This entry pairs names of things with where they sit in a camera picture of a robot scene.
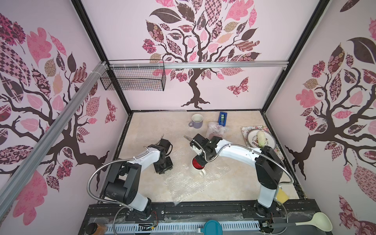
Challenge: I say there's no left aluminium frame bar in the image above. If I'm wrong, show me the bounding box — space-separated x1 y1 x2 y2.
1 61 108 218

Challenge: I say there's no rear aluminium frame bar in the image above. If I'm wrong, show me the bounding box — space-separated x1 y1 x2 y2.
109 60 289 69

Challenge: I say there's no flexible metal conduit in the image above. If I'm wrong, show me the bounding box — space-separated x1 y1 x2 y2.
87 137 164 210
184 136 294 189

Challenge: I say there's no aluminium frame bar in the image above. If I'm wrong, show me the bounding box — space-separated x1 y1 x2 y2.
1 61 108 218
109 60 289 69

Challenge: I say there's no clear bubble wrap sheet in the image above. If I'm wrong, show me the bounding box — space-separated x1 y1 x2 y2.
206 122 229 140
163 148 231 205

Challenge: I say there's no cream plastic ladle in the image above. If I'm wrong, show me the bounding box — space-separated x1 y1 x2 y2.
268 212 333 232

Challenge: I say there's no floral square placemat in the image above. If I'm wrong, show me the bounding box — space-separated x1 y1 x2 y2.
241 125 285 160

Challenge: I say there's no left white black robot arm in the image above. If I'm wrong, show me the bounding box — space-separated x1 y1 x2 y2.
103 143 173 213

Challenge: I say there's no right flexible metal conduit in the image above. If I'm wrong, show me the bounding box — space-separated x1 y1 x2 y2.
184 136 294 189

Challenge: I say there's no left flexible metal conduit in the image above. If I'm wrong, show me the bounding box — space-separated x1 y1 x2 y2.
87 137 164 210

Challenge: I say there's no black wire basket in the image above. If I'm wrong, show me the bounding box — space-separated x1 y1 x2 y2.
100 59 166 92

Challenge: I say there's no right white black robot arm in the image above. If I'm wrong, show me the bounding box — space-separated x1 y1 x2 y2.
185 134 284 209

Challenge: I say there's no lavender mug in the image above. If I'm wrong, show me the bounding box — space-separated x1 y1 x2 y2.
189 114 204 129

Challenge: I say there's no yellow green sponge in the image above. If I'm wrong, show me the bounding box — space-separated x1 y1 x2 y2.
274 188 289 204

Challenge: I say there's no blue tape dispenser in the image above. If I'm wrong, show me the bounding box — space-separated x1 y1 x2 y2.
218 112 227 126

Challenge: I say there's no brown jar black lid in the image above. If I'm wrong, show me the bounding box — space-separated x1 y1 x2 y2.
85 222 107 235

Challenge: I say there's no teal round lid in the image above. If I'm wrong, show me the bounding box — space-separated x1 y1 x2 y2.
197 220 223 235

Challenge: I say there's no round white plate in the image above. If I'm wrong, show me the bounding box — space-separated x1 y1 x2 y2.
247 129 277 149

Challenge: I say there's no white artificial rose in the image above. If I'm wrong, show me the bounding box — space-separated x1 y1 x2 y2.
257 130 267 148

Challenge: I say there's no white mug red inside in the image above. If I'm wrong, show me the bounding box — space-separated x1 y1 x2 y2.
190 158 206 177

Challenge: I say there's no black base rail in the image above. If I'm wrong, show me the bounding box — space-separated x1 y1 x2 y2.
78 199 324 235

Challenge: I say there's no white slotted cable duct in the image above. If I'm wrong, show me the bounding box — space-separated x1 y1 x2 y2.
105 220 260 235

